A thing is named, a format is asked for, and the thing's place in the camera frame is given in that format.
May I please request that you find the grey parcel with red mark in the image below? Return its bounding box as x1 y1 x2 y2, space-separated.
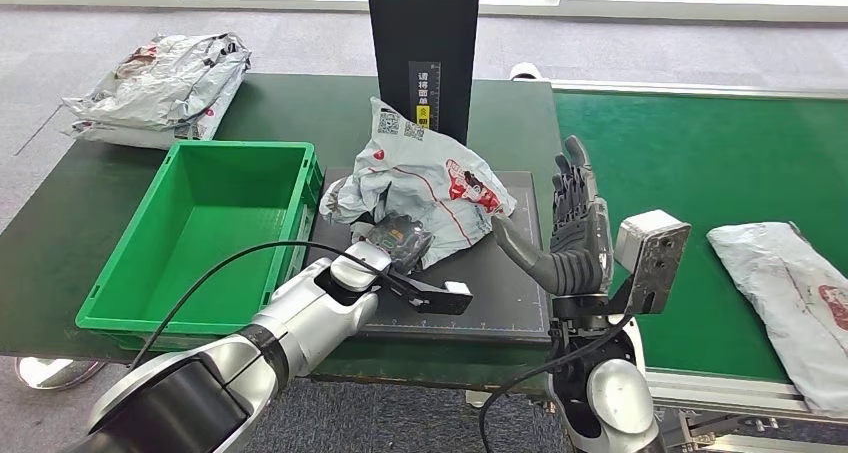
706 221 848 415

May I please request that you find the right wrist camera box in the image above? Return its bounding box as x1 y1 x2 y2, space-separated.
612 210 692 317

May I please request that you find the green plastic crate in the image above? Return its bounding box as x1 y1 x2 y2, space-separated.
74 139 325 355

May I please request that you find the white parcel with red print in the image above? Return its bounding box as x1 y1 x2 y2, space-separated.
319 96 518 270

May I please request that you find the black scanner column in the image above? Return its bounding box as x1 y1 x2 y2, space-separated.
364 0 482 147

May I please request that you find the green conveyor belt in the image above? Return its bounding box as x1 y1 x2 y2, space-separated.
553 90 848 385

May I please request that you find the crumpled grey parcel bag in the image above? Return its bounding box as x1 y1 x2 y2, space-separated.
61 32 252 133

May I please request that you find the black scanner base plate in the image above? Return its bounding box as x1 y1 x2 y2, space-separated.
305 166 554 344

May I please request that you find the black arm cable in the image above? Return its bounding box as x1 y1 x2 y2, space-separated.
478 314 634 453
129 239 425 372

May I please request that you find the flat white parcel bag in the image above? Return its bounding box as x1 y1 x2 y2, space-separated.
66 72 246 151

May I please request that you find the round chrome base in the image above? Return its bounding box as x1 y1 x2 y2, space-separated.
14 357 107 392

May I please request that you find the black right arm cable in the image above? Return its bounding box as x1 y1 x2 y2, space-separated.
478 314 634 453

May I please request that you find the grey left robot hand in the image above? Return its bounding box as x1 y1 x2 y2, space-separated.
366 212 436 276

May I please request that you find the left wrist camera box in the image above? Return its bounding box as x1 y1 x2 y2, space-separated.
390 274 475 317

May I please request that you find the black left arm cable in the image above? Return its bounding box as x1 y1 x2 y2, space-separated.
129 239 425 372

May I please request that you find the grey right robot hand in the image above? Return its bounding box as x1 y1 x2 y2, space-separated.
491 135 614 299

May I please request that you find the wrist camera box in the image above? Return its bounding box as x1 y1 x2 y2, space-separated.
612 210 692 317
390 274 475 317

